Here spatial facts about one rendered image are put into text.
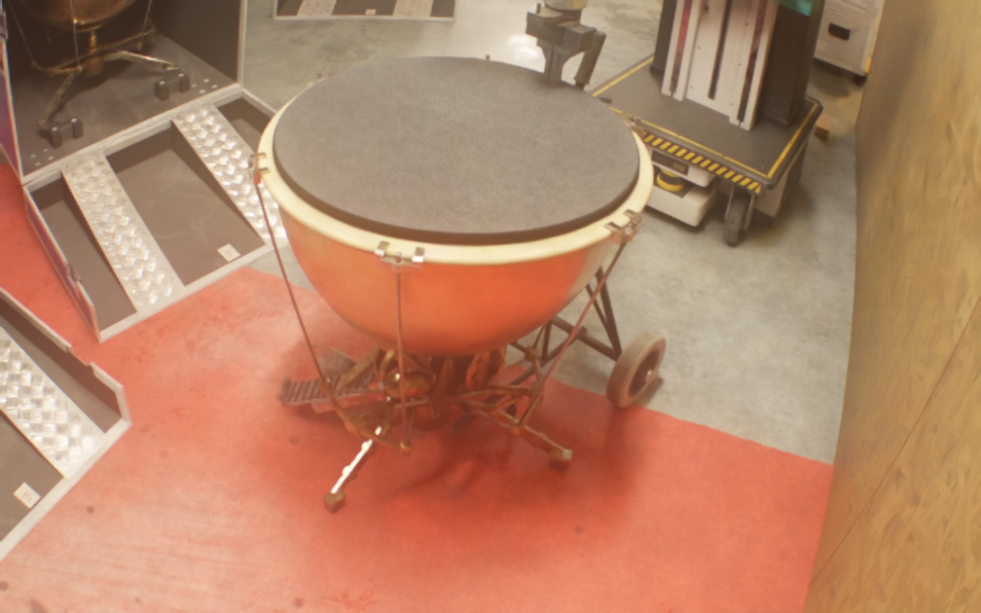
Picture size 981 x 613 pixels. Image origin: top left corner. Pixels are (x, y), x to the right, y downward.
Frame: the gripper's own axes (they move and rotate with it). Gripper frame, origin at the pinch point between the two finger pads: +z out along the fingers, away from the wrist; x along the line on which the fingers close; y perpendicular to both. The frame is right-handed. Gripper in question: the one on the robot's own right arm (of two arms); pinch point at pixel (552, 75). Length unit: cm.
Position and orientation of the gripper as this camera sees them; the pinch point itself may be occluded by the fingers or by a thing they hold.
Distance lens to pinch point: 180.9
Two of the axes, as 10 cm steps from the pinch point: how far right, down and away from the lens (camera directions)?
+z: -1.2, 7.8, 6.1
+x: -7.8, -4.6, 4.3
